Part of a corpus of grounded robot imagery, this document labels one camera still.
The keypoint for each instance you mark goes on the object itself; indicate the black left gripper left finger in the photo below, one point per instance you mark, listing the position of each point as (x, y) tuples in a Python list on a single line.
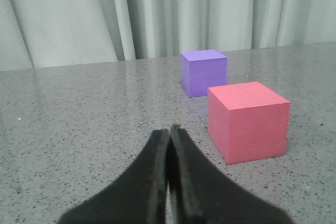
[(136, 196)]

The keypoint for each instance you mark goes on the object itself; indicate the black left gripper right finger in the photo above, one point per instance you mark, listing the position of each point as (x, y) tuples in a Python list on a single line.
[(200, 193)]

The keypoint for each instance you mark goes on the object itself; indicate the pink foam cube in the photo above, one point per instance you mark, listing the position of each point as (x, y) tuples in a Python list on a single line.
[(247, 121)]

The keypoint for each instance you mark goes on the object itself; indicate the purple foam cube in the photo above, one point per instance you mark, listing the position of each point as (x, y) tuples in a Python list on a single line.
[(202, 69)]

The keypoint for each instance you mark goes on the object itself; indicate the grey-green curtain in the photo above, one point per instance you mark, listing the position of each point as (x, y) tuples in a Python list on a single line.
[(49, 33)]

